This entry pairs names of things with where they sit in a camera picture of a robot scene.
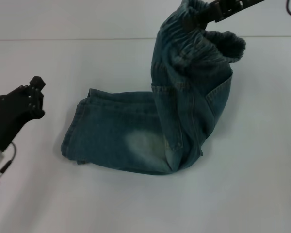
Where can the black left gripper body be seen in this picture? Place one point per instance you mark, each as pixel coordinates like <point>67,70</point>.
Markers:
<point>12,114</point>

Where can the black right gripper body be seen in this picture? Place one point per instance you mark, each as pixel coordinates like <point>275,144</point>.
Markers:
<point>245,3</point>

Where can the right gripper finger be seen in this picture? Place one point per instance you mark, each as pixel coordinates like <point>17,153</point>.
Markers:
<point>215,12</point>

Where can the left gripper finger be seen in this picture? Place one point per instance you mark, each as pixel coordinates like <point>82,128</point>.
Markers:
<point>37,83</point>

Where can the blue denim shorts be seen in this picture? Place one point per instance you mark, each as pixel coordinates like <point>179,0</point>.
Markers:
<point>111,126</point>

